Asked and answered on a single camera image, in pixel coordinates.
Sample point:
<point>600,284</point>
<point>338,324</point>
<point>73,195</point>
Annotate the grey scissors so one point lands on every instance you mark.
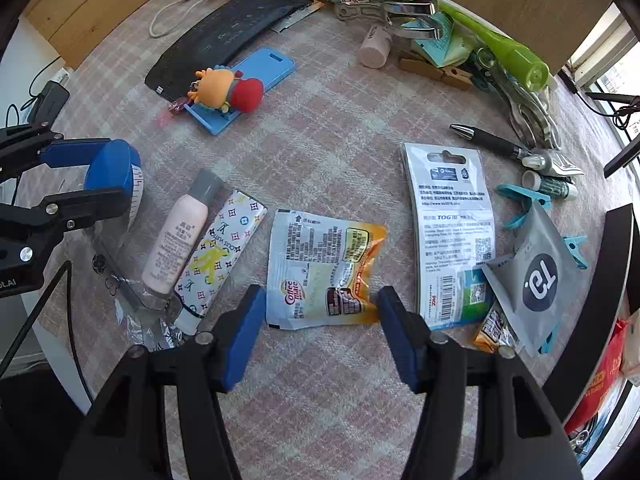
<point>530,107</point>

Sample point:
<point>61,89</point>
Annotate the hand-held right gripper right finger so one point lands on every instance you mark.
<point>400,340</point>

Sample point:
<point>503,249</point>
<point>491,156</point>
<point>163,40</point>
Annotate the small pink bottle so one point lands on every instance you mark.
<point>375,47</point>

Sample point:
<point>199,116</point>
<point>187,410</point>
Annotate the wooden clothes peg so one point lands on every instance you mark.
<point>420,67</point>
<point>457,78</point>

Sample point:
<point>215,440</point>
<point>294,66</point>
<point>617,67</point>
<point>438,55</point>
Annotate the black flat packet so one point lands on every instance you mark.
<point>225,35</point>

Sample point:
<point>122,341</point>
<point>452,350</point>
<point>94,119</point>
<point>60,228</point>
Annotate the blue card holder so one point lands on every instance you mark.
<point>270,67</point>

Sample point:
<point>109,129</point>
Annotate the creamer packet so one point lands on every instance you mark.
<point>315,260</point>

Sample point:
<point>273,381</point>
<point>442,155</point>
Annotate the pink bottle grey cap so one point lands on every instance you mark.
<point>172,240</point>

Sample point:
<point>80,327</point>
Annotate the red plastic bag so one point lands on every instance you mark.
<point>597,380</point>

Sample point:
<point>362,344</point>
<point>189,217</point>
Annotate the clear floral plastic bag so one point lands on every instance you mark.
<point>120,285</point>

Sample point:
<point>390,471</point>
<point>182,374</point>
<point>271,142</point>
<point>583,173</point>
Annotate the orange snack packet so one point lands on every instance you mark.
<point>492,327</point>

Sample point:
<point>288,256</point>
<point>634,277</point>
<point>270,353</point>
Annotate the small tube white cap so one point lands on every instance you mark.
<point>550,163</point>

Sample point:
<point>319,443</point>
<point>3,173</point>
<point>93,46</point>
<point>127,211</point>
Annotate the blue tape measure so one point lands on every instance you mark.
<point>112,165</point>

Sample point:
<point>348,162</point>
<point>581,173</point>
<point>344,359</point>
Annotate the small teal tube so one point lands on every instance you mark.
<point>550,186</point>

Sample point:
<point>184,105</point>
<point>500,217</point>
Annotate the lime green bottle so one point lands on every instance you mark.
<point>515,57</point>

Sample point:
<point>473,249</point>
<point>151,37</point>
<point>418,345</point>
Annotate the teal paper packet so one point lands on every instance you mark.
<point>435,42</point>

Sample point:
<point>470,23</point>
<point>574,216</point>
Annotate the brown wooden panel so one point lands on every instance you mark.
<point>100,0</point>

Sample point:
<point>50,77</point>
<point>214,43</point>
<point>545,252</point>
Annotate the white patterned tube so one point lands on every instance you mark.
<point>220,255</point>

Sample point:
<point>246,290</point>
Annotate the black pen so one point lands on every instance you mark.
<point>487,140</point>

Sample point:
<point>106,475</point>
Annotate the black square container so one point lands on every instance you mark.
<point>615,280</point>

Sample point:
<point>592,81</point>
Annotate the black power adapter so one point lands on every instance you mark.
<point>50,100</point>

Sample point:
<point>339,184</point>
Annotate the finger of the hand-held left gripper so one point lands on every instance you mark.
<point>85,205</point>
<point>75,153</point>

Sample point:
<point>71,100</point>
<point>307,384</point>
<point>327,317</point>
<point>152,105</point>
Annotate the white blister card package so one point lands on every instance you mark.
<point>450,220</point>

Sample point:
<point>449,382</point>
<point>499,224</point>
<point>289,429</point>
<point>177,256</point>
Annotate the grey pouch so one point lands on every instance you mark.
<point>540,270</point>

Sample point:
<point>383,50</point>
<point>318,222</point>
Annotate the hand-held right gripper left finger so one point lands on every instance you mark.
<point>245,340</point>

